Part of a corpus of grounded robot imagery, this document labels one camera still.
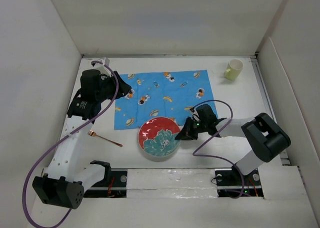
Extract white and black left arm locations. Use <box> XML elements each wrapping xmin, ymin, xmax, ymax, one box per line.
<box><xmin>32</xmin><ymin>69</ymin><xmax>131</xmax><ymax>209</ymax></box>

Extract pale yellow paper cup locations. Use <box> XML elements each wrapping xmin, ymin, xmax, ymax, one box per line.
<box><xmin>224</xmin><ymin>59</ymin><xmax>244</xmax><ymax>81</ymax></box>

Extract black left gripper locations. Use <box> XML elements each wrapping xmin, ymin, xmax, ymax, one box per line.
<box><xmin>95</xmin><ymin>71</ymin><xmax>131</xmax><ymax>103</ymax></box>

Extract copper fork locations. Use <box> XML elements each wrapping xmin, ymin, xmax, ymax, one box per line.
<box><xmin>88</xmin><ymin>130</ymin><xmax>123</xmax><ymax>147</ymax></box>

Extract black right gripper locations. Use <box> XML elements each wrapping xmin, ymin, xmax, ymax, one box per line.
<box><xmin>176</xmin><ymin>117</ymin><xmax>208</xmax><ymax>141</ymax></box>

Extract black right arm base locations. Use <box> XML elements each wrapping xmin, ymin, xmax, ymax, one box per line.
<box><xmin>211</xmin><ymin>168</ymin><xmax>264</xmax><ymax>198</ymax></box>

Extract blue space-print cloth placemat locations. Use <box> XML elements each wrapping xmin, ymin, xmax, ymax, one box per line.
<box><xmin>114</xmin><ymin>70</ymin><xmax>214</xmax><ymax>130</ymax></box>

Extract red and teal floral plate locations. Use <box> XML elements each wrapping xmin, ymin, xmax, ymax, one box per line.
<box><xmin>137</xmin><ymin>117</ymin><xmax>181</xmax><ymax>161</ymax></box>

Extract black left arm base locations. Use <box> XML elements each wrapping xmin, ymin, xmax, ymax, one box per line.
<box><xmin>84</xmin><ymin>169</ymin><xmax>128</xmax><ymax>198</ymax></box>

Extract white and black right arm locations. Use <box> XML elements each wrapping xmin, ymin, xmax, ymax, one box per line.
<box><xmin>175</xmin><ymin>113</ymin><xmax>291</xmax><ymax>185</ymax></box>

